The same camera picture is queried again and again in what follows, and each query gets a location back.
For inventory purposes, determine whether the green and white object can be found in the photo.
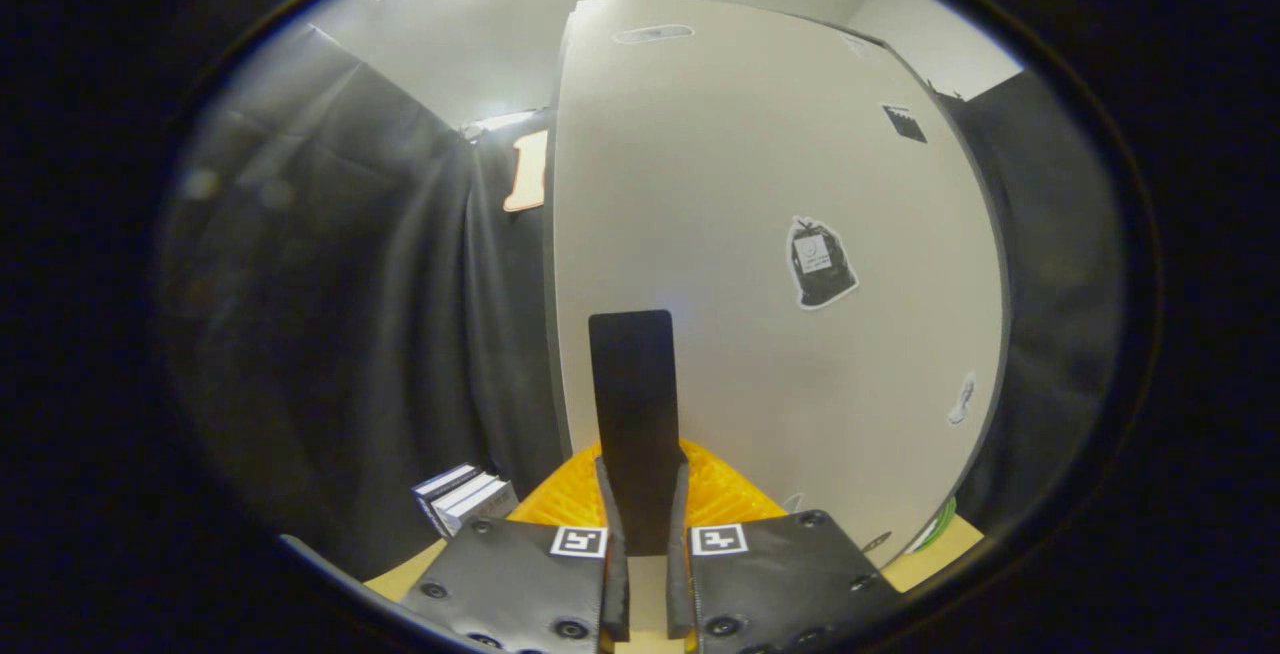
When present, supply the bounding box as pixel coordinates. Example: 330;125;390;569
905;497;958;555

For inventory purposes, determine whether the black cabinet door handle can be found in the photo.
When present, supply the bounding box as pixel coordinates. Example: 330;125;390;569
588;310;683;557

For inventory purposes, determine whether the white shoe cabinet door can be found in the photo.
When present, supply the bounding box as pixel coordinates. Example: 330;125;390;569
553;0;1009;567

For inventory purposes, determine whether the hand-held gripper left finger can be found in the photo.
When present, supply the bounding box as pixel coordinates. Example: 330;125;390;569
400;442;633;654

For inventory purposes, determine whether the book with blue spine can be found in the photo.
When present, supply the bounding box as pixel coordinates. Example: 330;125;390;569
413;464;481;537

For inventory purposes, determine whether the book with grey cover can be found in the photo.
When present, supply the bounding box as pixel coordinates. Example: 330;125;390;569
437;474;519;535

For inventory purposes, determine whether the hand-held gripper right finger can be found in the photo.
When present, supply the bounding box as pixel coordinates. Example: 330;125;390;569
666;439;906;654

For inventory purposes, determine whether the black backdrop cloth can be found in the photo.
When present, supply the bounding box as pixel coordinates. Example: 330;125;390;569
158;24;566;580
930;69;1129;540

